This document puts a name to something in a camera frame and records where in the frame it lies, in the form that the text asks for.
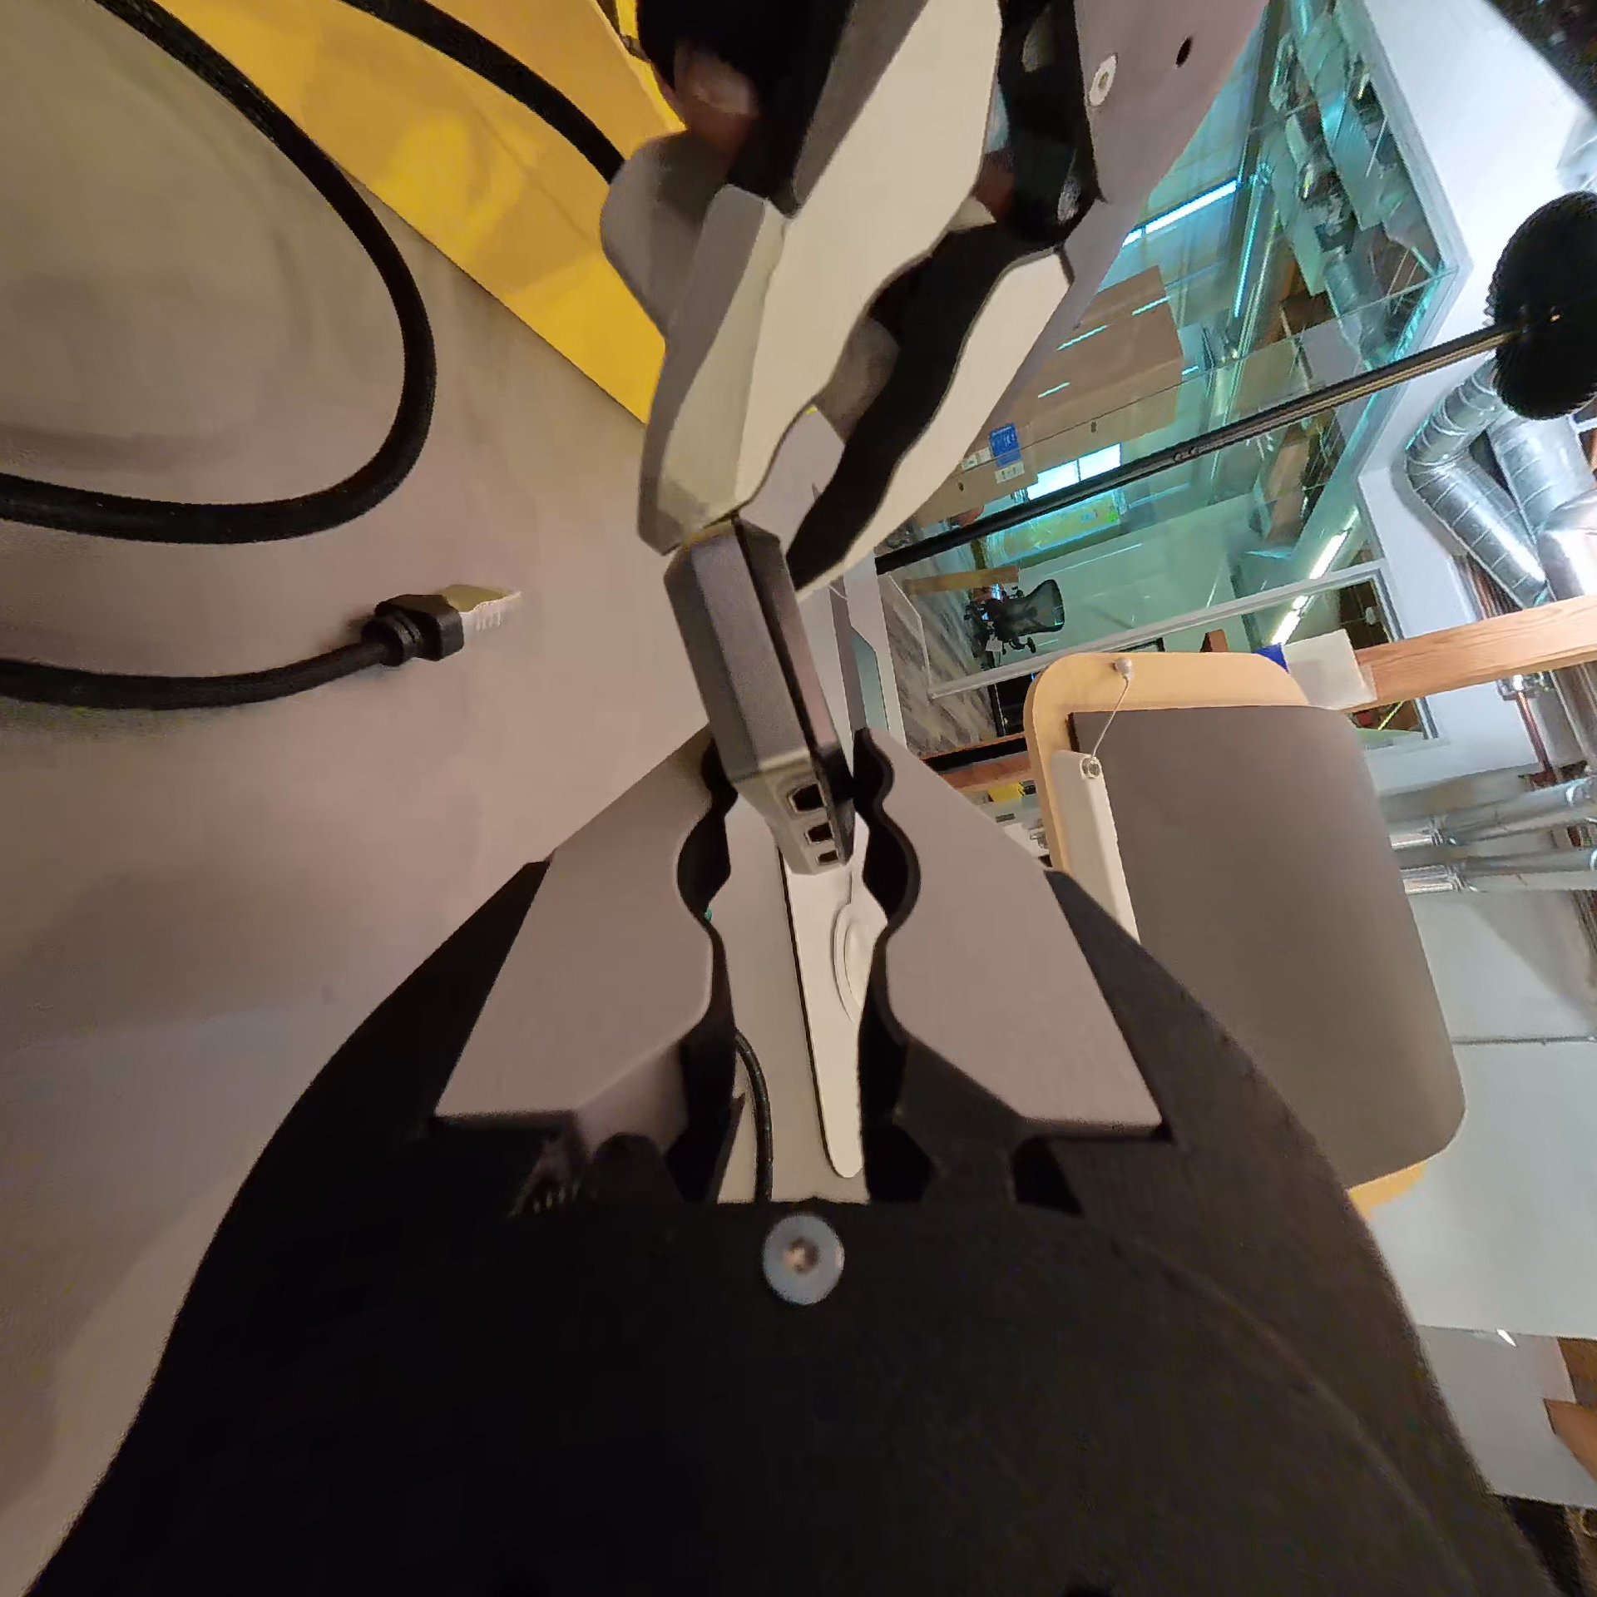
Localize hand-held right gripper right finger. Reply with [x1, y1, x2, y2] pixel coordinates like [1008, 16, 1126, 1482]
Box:
[853, 729, 1168, 1186]

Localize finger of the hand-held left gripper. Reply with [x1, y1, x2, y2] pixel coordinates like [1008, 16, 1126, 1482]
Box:
[790, 229, 1079, 592]
[640, 0, 1003, 552]

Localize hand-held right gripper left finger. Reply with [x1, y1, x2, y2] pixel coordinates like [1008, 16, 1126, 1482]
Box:
[434, 729, 752, 1186]

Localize black switch lead cable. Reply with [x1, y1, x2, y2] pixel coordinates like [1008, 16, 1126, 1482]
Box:
[0, 0, 864, 1199]

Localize yellow plastic bin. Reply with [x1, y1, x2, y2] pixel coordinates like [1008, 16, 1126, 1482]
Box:
[162, 0, 687, 427]

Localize person's left hand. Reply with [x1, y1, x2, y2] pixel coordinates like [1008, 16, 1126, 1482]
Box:
[674, 37, 763, 151]

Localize cardboard boxes on cart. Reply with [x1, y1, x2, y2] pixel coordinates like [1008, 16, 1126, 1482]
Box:
[961, 267, 1187, 526]

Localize white monitor stand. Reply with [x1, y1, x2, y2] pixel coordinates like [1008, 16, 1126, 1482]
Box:
[784, 744, 1140, 1180]

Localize black office chair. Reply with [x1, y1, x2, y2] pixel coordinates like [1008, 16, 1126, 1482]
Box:
[967, 579, 1069, 659]

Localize wooden pillar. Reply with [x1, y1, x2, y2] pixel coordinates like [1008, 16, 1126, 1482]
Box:
[1354, 596, 1597, 712]

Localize silver ventilation duct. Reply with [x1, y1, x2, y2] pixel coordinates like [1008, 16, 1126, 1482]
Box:
[1404, 360, 1597, 611]

